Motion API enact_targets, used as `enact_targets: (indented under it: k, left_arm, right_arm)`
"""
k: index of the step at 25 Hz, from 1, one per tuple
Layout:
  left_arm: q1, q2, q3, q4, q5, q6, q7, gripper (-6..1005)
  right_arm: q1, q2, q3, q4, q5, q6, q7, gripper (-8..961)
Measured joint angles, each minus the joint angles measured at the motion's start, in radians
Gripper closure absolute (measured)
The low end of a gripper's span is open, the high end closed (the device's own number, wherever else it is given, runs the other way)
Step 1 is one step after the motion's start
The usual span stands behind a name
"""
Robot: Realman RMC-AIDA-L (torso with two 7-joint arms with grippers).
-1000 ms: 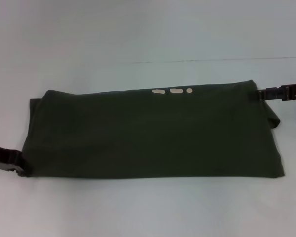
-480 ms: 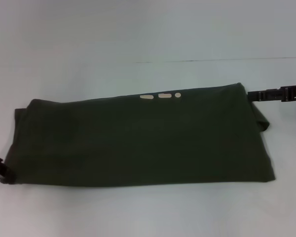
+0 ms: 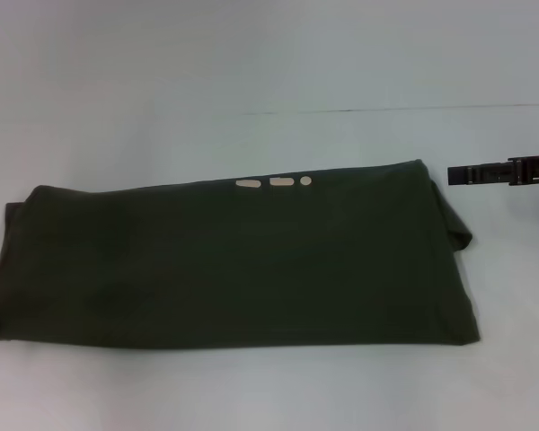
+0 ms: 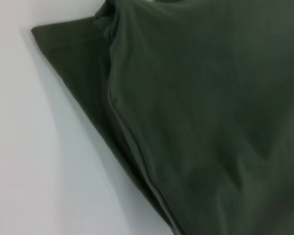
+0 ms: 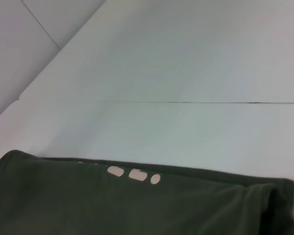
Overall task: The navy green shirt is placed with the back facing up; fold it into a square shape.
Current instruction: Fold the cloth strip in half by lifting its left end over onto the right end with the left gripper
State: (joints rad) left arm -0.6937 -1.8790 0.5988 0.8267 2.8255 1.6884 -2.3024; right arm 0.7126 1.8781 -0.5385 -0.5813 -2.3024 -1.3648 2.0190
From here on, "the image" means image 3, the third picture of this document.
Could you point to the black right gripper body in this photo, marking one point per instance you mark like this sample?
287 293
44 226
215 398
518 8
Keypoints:
534 169

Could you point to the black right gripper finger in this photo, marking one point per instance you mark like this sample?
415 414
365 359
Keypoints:
476 175

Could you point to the dark green t-shirt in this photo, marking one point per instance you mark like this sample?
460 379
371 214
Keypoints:
229 260

